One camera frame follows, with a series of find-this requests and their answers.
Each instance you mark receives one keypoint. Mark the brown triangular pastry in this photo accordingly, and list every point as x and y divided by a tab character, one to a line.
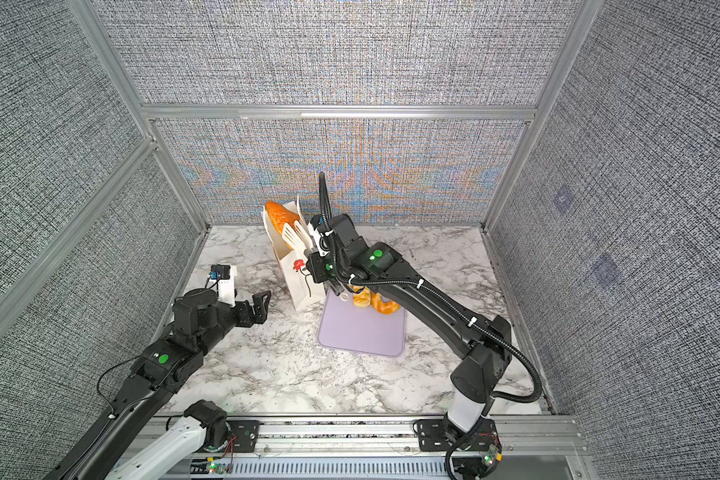
280	216

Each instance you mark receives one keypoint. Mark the striped long bread roll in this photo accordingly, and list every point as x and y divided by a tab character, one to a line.
362	297

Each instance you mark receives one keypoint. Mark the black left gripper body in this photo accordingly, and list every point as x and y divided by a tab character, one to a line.
227	322

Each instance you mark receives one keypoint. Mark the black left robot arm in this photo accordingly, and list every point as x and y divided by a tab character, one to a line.
155	376

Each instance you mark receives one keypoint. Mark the lilac plastic tray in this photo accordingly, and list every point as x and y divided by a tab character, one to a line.
346	327

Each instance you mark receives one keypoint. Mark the ring shaped bread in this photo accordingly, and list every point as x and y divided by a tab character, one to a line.
382	306

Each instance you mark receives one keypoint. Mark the white paper bag with rose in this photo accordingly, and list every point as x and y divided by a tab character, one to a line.
304	292

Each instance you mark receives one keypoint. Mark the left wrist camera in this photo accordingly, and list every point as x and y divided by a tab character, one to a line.
222	280

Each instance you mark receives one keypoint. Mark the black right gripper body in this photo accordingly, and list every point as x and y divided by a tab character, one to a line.
327	267

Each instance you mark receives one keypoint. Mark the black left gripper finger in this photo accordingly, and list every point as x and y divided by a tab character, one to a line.
248	315
260	307

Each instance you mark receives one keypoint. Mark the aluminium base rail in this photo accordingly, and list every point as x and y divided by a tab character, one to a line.
265	446

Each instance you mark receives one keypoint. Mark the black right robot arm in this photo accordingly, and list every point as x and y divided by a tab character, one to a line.
490	367

